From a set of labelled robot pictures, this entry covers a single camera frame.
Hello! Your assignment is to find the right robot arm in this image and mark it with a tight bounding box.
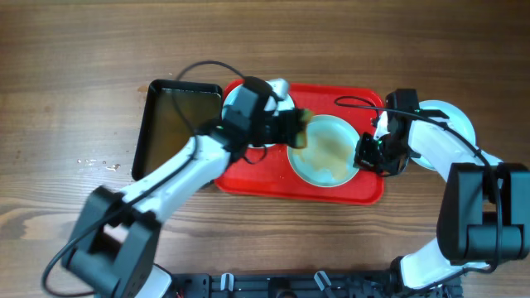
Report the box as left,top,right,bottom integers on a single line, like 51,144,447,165
355,108,529,296

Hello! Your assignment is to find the white plate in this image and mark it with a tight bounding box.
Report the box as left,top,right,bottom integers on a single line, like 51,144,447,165
419,100,476,145

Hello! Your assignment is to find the white plate dotted sauce streak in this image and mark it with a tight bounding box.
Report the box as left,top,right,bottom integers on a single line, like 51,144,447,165
220,80,296,149

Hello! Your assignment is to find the red serving tray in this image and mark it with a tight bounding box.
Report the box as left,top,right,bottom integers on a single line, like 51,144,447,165
214,83,384,205

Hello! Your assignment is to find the black water tray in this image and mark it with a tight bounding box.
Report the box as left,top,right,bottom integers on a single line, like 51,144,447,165
132,79,223,181

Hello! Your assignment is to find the green yellow sponge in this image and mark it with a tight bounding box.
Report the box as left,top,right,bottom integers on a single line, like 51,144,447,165
292,109,314,149

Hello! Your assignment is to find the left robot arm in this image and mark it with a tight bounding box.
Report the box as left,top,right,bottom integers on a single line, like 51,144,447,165
55,107,312,297

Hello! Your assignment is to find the left black cable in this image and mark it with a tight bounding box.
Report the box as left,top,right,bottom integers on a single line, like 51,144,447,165
40,60,249,298

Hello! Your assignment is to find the white plate front smeared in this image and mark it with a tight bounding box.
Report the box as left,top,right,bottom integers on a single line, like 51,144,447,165
287,115,360,188

